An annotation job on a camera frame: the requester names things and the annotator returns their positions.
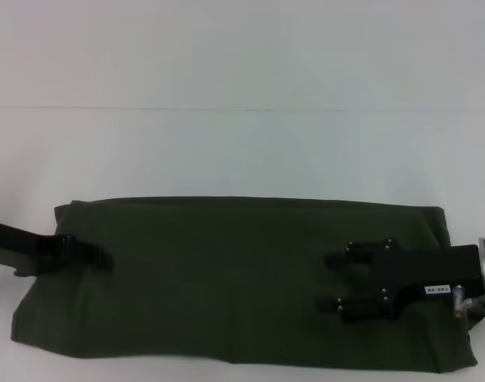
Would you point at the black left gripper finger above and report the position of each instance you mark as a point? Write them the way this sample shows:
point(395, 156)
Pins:
point(89, 254)

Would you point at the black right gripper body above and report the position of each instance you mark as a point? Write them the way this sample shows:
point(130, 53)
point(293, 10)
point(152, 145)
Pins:
point(425, 270)

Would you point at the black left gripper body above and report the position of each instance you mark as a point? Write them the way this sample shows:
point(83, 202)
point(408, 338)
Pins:
point(24, 248)

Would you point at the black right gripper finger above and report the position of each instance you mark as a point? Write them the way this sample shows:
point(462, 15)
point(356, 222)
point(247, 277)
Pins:
point(354, 254)
point(358, 308)

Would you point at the dark green t-shirt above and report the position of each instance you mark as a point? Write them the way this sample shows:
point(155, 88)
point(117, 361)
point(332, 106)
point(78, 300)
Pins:
point(226, 278)

